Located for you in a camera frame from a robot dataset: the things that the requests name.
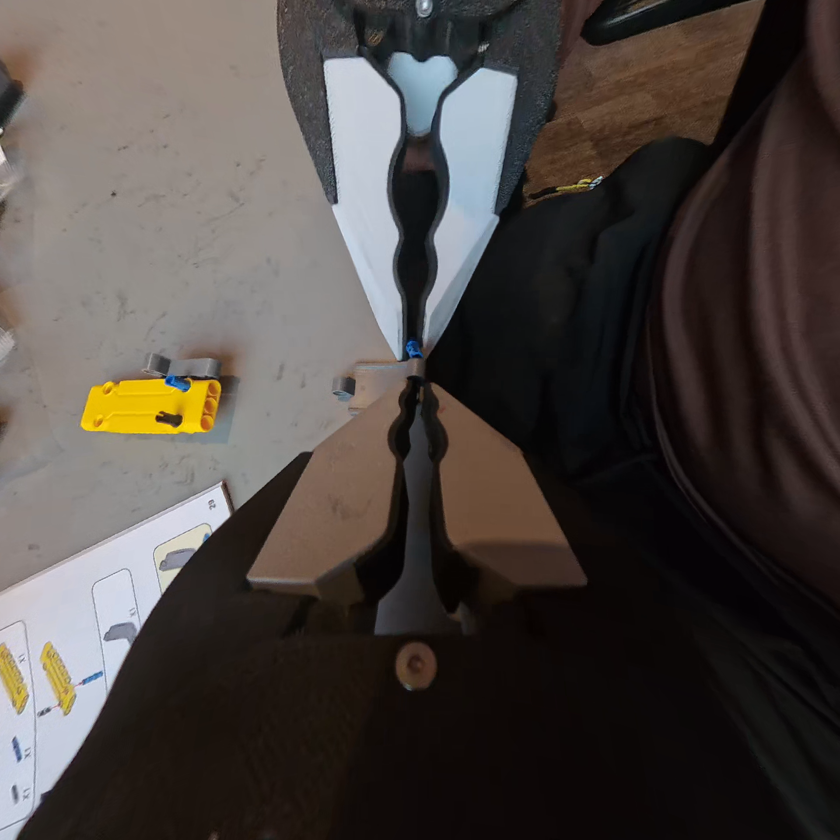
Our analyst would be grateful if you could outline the white instruction booklet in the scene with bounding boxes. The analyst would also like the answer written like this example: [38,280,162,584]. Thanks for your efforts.
[0,479,236,840]

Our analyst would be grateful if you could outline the person's legs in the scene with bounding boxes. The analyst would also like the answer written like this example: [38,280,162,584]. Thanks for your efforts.
[427,136,718,506]

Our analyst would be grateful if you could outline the grey desk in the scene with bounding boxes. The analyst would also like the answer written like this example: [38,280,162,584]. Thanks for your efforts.
[0,0,431,637]

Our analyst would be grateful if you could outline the person's brown sweater torso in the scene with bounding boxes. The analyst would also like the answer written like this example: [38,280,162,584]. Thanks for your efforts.
[645,0,840,614]

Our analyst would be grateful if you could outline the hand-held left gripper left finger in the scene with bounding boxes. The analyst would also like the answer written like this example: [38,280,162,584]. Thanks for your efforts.
[247,381,411,605]

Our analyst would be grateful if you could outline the black office chair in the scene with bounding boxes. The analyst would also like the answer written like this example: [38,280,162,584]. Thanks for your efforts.
[579,0,757,48]

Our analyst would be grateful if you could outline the black yellow drawstring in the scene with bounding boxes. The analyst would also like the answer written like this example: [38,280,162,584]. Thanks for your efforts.
[530,175,606,199]

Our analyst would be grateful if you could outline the grey angled connector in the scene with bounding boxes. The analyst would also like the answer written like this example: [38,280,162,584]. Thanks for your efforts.
[142,352,224,383]
[330,358,429,419]

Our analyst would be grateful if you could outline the yellow beam panel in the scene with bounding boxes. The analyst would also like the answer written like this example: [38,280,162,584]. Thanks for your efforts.
[79,376,224,435]

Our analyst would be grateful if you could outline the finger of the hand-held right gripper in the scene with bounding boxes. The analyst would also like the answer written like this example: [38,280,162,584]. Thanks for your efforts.
[420,64,521,350]
[323,54,412,363]

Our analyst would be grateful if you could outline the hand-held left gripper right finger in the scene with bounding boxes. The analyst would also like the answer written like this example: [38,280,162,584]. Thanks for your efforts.
[422,382,588,611]

